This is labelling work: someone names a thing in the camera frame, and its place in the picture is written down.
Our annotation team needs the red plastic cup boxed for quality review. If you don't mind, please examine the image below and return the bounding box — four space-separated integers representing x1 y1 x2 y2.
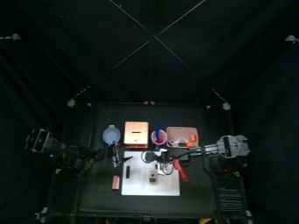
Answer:
149 129 169 146

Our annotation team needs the blue utensil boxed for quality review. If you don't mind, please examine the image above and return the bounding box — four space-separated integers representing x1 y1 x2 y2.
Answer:
153 123 164 144

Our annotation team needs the white cutting board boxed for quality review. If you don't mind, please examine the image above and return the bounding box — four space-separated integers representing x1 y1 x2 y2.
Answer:
120 150 183 197

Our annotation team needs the clear tray with red items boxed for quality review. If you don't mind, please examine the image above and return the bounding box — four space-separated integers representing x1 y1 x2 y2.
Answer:
164 126 201 150

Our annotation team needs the white text label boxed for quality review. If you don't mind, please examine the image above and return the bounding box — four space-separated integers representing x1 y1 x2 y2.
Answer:
215 186 245 217

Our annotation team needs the wooden box red front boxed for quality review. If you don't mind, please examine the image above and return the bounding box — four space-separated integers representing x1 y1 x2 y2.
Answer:
123 121 151 149

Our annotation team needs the grey-blue bowl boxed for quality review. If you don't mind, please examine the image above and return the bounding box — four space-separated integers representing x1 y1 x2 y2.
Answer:
101 124 123 145

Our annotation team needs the pink block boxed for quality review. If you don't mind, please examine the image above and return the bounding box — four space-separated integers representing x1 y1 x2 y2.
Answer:
111 174 121 191

